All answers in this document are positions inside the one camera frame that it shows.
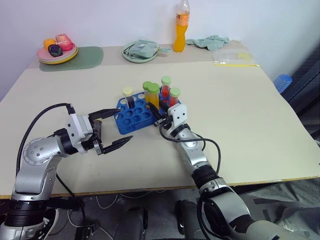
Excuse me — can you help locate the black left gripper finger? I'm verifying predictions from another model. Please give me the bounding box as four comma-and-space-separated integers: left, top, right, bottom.
87, 108, 123, 123
101, 135, 134, 155

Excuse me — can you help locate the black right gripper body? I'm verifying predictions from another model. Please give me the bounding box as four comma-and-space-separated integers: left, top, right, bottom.
154, 113, 173, 129

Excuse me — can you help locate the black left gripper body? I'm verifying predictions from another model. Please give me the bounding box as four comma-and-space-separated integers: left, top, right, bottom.
81, 119, 105, 156

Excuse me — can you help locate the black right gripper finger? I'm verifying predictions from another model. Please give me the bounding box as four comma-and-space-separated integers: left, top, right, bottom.
159, 99, 172, 116
148, 101, 162, 121

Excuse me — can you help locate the yellow test tube green cap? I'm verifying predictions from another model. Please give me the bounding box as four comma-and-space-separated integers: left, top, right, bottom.
147, 83, 161, 108
142, 80, 155, 103

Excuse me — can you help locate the red test tube green cap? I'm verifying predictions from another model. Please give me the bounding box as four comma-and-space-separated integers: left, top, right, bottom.
167, 87, 182, 108
160, 75, 173, 101

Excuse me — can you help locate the blue test tube rack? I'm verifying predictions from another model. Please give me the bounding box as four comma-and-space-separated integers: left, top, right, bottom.
115, 91, 183, 136

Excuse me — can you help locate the dark test tube yellow cap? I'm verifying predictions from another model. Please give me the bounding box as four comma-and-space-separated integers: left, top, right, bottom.
121, 86, 136, 110

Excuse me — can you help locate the light green round plate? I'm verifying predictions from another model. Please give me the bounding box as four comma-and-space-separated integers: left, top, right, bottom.
121, 40, 159, 64

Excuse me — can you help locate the green placemat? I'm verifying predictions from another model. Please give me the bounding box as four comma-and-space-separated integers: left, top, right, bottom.
39, 45, 105, 73

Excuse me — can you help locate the yellow plate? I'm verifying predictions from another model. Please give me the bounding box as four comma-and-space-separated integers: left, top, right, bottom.
38, 47, 79, 66

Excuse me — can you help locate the orange soda bottle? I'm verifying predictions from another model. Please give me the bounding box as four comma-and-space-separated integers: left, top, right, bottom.
173, 0, 191, 54

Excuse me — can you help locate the pale green stacked plate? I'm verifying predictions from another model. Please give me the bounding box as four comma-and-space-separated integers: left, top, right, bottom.
37, 46, 78, 64

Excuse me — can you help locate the clear plastic bag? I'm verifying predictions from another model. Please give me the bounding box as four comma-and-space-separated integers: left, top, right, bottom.
212, 50, 255, 64

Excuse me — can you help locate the green towel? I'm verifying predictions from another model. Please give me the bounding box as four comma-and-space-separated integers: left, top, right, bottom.
185, 35, 230, 51

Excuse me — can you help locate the dark rounded shape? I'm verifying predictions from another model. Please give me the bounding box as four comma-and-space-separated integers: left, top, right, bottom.
175, 199, 199, 237
125, 205, 149, 240

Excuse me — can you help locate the dark purple toy fruit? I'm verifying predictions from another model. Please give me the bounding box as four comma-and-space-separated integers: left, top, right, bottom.
48, 44, 63, 57

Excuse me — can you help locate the pink toy peach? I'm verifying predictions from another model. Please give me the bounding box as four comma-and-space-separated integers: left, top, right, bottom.
55, 33, 74, 52

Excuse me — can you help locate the pink plate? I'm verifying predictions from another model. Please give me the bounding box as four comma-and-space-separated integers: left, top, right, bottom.
36, 42, 77, 61

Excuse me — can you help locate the black equipment case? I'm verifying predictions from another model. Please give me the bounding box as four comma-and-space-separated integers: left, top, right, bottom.
279, 46, 320, 146

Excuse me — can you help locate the grey fabric cover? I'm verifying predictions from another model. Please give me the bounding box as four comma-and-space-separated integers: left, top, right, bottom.
234, 175, 320, 240

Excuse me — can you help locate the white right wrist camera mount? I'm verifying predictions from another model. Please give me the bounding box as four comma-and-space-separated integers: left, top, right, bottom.
166, 103, 189, 131

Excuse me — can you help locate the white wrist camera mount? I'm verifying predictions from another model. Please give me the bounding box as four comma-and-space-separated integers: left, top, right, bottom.
166, 103, 189, 131
65, 113, 95, 154

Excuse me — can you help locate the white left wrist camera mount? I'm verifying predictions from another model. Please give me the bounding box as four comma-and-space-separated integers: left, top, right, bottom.
65, 113, 95, 154

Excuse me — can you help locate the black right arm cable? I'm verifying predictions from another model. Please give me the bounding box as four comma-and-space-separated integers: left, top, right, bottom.
159, 123, 222, 177

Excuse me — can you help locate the white floor cable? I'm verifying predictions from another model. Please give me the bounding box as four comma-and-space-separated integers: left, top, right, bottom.
67, 190, 166, 240

